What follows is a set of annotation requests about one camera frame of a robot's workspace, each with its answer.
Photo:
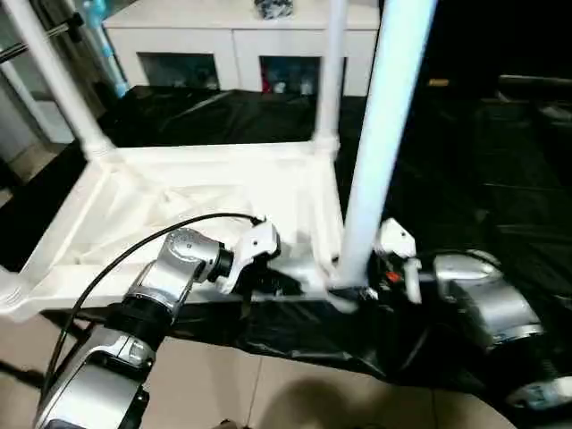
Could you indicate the white plastic table top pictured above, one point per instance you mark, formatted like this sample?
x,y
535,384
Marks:
x,y
179,187

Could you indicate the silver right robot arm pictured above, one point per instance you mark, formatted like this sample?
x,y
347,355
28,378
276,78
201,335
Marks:
x,y
491,295

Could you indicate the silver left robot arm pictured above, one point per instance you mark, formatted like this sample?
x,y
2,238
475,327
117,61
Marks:
x,y
147,304

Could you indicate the black plastic mat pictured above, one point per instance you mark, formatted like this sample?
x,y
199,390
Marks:
x,y
469,201

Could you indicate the red bottle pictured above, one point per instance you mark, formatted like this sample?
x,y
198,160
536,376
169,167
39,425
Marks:
x,y
267,84

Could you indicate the small tan label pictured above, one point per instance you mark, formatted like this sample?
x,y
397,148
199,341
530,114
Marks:
x,y
439,82

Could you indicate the white sideboard cabinet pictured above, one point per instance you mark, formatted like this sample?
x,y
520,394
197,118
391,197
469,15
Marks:
x,y
187,40

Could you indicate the black draped furniture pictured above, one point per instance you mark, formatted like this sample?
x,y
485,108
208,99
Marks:
x,y
491,40

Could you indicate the black parts in clear bag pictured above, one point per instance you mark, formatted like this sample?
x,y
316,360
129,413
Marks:
x,y
273,9

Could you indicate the blue white plastic package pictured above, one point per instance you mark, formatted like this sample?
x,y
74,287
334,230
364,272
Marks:
x,y
109,53

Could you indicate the grey curtain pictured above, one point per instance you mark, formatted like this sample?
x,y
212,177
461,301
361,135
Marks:
x,y
76,67

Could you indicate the metal rod with black knob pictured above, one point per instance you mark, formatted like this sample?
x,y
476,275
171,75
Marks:
x,y
44,36

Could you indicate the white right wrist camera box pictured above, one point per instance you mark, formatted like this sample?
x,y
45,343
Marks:
x,y
400,241

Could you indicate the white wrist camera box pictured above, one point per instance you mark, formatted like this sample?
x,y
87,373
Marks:
x,y
400,241
257,243

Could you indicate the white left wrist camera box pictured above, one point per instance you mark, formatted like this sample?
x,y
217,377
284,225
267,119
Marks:
x,y
257,243

